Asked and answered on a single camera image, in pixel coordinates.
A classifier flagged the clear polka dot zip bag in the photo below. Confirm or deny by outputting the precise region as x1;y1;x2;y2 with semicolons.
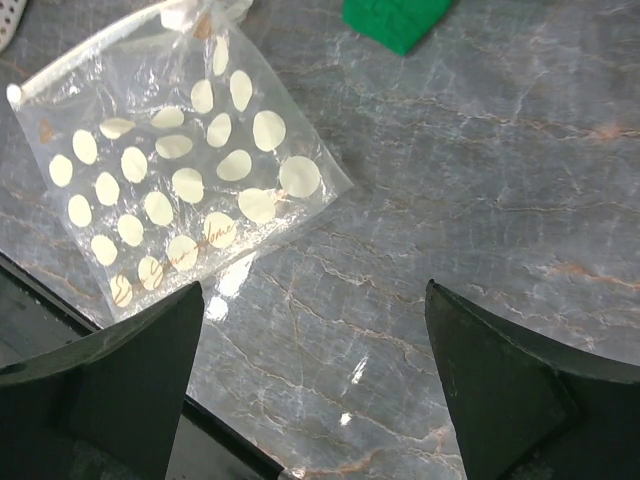
7;1;351;321

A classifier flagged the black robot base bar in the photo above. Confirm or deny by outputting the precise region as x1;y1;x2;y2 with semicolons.
1;258;287;479

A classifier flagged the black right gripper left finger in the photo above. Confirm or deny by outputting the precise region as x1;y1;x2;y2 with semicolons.
1;282;204;479

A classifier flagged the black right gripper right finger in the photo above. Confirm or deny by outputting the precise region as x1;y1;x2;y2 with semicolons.
425;281;639;479

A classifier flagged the white perforated fruit basket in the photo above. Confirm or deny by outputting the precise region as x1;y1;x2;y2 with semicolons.
0;0;28;52

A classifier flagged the green t-shirt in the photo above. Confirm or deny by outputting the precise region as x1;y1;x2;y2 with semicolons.
342;0;453;55

